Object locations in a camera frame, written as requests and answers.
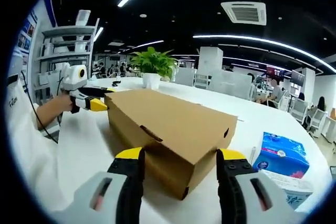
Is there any black device cable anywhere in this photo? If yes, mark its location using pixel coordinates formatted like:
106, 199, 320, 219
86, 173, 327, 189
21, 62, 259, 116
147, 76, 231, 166
20, 70, 63, 144

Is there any red wall screen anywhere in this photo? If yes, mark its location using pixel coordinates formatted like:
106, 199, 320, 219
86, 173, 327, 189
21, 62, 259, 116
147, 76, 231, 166
266, 65, 286, 79

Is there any brown cardboard shoe box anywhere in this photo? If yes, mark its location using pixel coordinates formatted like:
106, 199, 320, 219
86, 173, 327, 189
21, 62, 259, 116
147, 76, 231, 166
104, 89, 238, 200

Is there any blue soft tissue pack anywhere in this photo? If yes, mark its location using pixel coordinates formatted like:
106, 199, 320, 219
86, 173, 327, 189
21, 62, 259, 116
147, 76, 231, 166
251, 131, 310, 180

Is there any white office chair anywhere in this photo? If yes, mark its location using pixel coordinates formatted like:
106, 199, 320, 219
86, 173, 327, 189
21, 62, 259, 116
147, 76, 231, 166
308, 108, 328, 138
290, 100, 310, 124

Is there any frosted desk partition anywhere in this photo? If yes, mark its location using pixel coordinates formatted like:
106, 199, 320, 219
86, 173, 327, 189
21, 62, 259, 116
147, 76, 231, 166
208, 70, 253, 101

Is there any silver soft sachet item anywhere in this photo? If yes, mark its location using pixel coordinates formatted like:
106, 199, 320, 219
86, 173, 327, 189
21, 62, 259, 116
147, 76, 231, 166
258, 169, 314, 192

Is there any blue wall poster board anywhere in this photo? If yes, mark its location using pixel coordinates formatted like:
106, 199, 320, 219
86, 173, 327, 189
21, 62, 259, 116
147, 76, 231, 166
14, 0, 57, 65

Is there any soft wet wipes pack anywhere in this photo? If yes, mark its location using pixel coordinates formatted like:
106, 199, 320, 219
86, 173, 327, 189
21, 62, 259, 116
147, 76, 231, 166
285, 189, 314, 211

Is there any potted green plant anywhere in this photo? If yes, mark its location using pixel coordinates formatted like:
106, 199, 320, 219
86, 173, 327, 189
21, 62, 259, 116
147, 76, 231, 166
128, 47, 179, 90

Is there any white tower fan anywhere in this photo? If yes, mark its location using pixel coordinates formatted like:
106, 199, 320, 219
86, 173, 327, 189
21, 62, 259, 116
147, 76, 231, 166
76, 9, 92, 27

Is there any grey storage shelf rack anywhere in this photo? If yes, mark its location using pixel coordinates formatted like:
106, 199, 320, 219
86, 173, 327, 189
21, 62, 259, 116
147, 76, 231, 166
35, 18, 100, 90

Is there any ceiling air conditioner vent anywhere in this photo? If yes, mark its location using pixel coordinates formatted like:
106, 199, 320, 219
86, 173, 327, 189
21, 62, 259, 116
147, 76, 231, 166
220, 1, 267, 26

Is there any person's left hand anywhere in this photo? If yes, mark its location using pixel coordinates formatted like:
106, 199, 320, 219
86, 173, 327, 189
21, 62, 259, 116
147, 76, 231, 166
56, 92, 80, 115

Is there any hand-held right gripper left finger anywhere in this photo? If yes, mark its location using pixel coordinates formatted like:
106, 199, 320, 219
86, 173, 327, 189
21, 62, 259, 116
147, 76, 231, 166
54, 147, 146, 224

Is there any curved ceiling light strip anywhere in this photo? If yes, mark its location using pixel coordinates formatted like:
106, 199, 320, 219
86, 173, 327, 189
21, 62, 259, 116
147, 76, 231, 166
193, 34, 336, 72

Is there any person in white shirt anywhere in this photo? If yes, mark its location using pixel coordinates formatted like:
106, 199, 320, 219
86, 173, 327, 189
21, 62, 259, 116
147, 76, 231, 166
5, 74, 66, 210

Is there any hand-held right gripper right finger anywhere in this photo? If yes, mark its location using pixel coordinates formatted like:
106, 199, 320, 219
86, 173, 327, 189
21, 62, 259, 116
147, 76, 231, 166
216, 148, 306, 224

